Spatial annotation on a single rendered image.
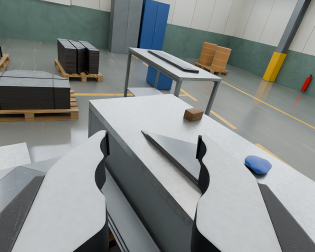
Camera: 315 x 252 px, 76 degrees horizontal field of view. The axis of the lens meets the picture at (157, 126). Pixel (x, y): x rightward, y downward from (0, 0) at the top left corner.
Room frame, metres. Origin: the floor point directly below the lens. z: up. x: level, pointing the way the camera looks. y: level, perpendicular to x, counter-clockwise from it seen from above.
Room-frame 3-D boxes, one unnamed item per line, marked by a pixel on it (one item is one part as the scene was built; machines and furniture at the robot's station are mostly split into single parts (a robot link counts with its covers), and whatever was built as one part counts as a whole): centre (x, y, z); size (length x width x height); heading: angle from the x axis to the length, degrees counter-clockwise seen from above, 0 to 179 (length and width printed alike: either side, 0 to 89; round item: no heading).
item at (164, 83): (4.93, 0.20, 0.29); 0.61 x 0.43 x 0.57; 31
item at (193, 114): (1.06, -0.19, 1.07); 0.10 x 0.06 x 0.05; 136
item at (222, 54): (8.35, -1.57, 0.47); 1.32 x 0.80 x 0.95; 31
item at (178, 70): (3.21, 0.03, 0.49); 1.60 x 0.70 x 0.99; 35
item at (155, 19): (8.74, 1.01, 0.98); 1.00 x 0.49 x 1.95; 121
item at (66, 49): (4.58, 2.10, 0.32); 1.20 x 0.80 x 0.65; 37
